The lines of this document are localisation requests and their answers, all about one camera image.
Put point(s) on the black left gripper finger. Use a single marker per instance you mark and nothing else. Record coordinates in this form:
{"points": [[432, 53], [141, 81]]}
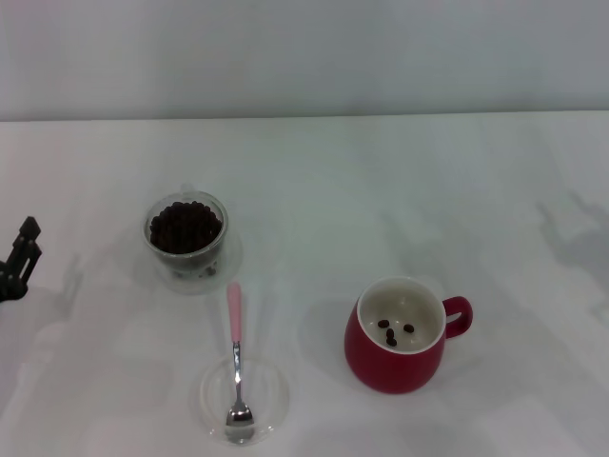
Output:
{"points": [[21, 266]]}

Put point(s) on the red ceramic mug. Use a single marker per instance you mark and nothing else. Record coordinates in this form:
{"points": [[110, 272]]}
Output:
{"points": [[380, 371]]}

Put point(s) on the coffee bean pile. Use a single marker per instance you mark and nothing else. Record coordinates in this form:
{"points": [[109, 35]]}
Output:
{"points": [[185, 228]]}

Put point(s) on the clear shallow glass dish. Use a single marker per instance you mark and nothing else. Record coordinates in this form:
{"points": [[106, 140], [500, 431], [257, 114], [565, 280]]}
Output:
{"points": [[266, 395]]}

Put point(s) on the clear double-wall glass cup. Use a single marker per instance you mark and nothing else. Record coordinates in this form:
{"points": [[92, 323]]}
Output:
{"points": [[228, 257]]}

